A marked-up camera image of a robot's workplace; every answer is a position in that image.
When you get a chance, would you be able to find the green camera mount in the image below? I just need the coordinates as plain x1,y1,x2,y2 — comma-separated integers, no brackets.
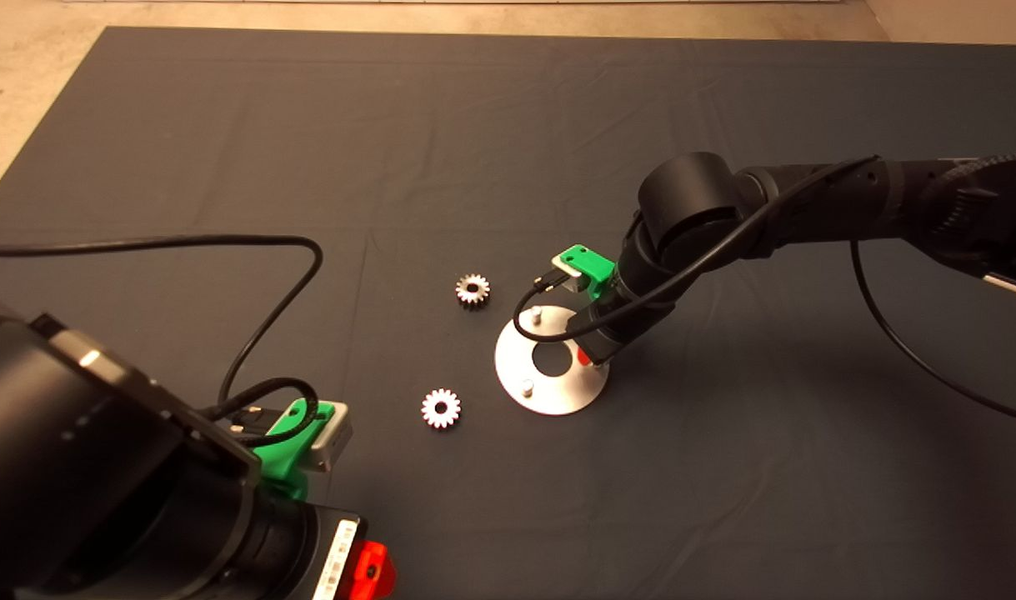
558,245,617,299
253,398,338,501

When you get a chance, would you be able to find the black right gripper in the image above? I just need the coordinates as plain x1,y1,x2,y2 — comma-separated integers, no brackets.
574,282,680,368

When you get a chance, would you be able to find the steel spur gear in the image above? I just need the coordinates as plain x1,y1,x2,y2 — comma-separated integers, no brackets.
455,273,491,308
421,388,462,430

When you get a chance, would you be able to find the black right camera cable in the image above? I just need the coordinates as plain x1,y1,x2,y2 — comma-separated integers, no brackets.
513,154,1016,426

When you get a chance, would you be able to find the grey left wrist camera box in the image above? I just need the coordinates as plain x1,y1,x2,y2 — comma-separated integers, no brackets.
308,402,354,473

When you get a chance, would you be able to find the round metal carrier plate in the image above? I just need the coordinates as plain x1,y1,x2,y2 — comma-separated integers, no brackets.
494,305,610,416

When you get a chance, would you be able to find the green left camera mount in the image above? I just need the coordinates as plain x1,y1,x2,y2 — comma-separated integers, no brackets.
253,398,338,501

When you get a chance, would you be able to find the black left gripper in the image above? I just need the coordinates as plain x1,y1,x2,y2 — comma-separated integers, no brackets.
253,496,398,600

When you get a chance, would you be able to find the black left camera cable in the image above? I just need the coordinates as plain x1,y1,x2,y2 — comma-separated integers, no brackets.
0,235,323,447

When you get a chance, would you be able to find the green right camera mount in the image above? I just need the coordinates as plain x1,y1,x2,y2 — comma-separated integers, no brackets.
558,245,617,299

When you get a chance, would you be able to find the black camera cable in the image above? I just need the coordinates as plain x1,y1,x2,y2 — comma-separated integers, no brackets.
0,235,323,447
513,154,1016,426

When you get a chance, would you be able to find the dark grey table cloth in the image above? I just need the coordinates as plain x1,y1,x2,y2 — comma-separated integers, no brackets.
0,25,1016,600

